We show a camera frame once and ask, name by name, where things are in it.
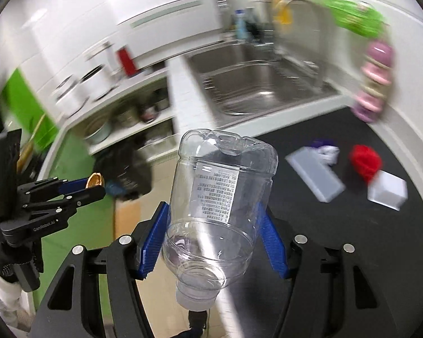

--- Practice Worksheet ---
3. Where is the golden wrapper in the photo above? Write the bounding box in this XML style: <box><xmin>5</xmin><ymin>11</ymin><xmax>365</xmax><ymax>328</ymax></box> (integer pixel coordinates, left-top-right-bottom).
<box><xmin>85</xmin><ymin>172</ymin><xmax>104</xmax><ymax>188</ymax></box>

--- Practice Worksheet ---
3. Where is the clear plastic bottle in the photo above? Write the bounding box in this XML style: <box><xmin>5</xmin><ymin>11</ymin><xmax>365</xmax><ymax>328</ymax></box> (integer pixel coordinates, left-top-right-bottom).
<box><xmin>162</xmin><ymin>129</ymin><xmax>278</xmax><ymax>311</ymax></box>

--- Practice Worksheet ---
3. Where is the translucent plastic lid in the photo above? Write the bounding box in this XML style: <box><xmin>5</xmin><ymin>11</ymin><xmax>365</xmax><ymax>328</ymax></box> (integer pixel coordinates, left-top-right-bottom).
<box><xmin>286</xmin><ymin>147</ymin><xmax>345</xmax><ymax>203</ymax></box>

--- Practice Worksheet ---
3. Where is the white plastic box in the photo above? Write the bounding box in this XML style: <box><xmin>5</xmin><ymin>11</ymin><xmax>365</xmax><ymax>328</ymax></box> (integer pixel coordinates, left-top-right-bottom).
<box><xmin>367</xmin><ymin>170</ymin><xmax>408</xmax><ymax>211</ymax></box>

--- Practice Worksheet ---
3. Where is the red wrapper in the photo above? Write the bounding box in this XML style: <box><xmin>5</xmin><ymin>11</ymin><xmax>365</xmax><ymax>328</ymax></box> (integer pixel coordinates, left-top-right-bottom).
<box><xmin>349</xmin><ymin>144</ymin><xmax>383</xmax><ymax>184</ymax></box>

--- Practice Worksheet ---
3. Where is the black dual pedal trash bin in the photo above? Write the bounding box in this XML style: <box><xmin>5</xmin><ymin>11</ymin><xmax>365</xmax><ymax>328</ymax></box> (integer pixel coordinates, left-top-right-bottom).
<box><xmin>93</xmin><ymin>143</ymin><xmax>153</xmax><ymax>201</ymax></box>

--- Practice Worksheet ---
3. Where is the orange floor mat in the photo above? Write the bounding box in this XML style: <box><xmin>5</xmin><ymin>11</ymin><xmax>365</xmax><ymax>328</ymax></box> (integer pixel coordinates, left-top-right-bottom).
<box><xmin>114</xmin><ymin>200</ymin><xmax>141</xmax><ymax>238</ymax></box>

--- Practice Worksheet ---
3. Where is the light blue basin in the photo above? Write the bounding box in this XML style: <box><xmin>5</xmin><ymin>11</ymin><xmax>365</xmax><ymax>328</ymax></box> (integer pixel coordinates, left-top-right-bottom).
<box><xmin>84</xmin><ymin>116</ymin><xmax>112</xmax><ymax>145</ymax></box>

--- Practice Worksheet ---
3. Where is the white storage bin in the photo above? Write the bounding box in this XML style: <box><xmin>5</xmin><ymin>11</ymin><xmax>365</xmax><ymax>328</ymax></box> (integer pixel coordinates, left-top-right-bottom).
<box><xmin>136</xmin><ymin>134</ymin><xmax>179</xmax><ymax>163</ymax></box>

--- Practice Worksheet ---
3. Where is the black counter mat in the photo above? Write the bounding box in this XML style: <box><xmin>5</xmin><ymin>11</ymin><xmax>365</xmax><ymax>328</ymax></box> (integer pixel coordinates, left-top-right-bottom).
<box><xmin>228</xmin><ymin>107</ymin><xmax>423</xmax><ymax>338</ymax></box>

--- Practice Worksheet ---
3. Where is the red canister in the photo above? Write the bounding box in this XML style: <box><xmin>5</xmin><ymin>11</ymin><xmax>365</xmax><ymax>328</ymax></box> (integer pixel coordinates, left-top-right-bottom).
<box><xmin>117</xmin><ymin>46</ymin><xmax>138</xmax><ymax>77</ymax></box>

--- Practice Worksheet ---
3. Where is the purple white crumpled wrapper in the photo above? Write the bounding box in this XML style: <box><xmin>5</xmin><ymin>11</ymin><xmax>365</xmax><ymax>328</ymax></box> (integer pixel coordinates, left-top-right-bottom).
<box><xmin>310</xmin><ymin>139</ymin><xmax>340</xmax><ymax>166</ymax></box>

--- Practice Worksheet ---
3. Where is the stainless steel double sink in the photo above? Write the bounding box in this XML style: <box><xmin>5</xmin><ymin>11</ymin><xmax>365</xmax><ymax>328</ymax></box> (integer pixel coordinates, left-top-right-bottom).
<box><xmin>186</xmin><ymin>41</ymin><xmax>338</xmax><ymax>128</ymax></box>

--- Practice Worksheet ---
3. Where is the pink stacked bear container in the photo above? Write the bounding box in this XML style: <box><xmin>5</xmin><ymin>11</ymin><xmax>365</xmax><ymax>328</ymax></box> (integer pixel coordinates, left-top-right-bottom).
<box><xmin>351</xmin><ymin>38</ymin><xmax>395</xmax><ymax>123</ymax></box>

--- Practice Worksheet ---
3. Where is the chrome gooseneck faucet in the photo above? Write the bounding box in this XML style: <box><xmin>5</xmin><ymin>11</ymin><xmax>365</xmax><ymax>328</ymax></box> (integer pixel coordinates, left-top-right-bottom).
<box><xmin>275</xmin><ymin>0</ymin><xmax>329</xmax><ymax>91</ymax></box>

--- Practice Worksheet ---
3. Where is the yellow hanging scrubber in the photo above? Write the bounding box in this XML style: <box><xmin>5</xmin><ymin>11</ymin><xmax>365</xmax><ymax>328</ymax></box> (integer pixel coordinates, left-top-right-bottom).
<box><xmin>271</xmin><ymin>0</ymin><xmax>292</xmax><ymax>26</ymax></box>

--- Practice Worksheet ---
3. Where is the green plastic basket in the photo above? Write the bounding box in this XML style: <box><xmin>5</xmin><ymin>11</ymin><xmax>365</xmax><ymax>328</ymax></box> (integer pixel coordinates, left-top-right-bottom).
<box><xmin>323</xmin><ymin>0</ymin><xmax>384</xmax><ymax>38</ymax></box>

